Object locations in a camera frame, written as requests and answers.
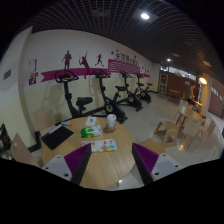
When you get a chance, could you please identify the black tablet case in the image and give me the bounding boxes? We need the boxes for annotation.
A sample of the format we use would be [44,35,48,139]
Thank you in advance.
[41,125,73,150]

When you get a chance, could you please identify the white paper cup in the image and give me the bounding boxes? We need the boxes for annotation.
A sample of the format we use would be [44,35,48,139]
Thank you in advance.
[107,114,116,128]

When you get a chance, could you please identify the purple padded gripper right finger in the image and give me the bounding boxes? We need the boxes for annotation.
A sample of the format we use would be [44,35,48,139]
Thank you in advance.
[132,143,182,185]

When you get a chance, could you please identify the wooden chair far front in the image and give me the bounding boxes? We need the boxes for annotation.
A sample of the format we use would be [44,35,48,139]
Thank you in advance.
[179,117,202,149]

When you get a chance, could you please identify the orange blue marker pen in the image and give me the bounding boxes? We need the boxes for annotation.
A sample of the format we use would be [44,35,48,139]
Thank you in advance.
[61,121,72,126]

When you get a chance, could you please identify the colourful folded towel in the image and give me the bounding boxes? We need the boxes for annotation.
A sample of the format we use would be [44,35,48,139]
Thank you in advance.
[82,139,117,153]

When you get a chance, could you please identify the round wooden table far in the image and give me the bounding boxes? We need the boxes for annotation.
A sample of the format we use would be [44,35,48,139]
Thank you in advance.
[177,106,203,122]

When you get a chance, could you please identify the person in background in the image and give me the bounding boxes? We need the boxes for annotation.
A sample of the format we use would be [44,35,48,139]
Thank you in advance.
[187,84,195,105]

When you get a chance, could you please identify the white small packet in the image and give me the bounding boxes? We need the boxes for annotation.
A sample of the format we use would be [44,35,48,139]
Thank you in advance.
[85,116,96,127]

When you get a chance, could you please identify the green tissue packet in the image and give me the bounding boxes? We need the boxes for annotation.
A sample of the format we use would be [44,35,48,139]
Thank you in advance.
[81,125,102,138]

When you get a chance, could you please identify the wooden stool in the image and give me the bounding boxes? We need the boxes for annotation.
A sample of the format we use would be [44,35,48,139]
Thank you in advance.
[153,121,179,148]

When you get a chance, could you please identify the wooden chair left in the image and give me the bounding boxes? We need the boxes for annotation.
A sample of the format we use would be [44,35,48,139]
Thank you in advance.
[10,133,43,168]

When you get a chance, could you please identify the black exercise bike nearest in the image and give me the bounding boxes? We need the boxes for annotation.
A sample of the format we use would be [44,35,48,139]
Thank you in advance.
[54,69,108,119]

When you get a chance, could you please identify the round wooden table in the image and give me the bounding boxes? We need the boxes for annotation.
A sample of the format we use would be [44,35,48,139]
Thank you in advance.
[41,117,135,189]
[177,106,203,122]

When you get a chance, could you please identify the black exercise bike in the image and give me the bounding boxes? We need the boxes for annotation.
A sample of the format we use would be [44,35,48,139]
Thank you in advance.
[137,81,151,103]
[120,71,143,111]
[54,69,108,119]
[93,69,127,124]

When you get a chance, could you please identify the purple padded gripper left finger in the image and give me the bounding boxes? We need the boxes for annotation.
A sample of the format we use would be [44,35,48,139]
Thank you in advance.
[42,144,91,185]

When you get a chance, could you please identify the wooden chair behind table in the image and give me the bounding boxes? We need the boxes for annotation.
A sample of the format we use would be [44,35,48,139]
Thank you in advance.
[33,106,55,135]

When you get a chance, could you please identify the wooden chair far right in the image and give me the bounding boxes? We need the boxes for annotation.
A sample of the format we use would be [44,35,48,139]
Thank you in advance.
[201,121,216,141]

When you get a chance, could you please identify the black exercise bike farthest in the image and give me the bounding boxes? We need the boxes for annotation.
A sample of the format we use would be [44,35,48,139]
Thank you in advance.
[137,81,151,103]

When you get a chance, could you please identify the wall poster purple white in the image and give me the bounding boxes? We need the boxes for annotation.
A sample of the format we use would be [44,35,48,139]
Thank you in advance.
[28,59,38,85]

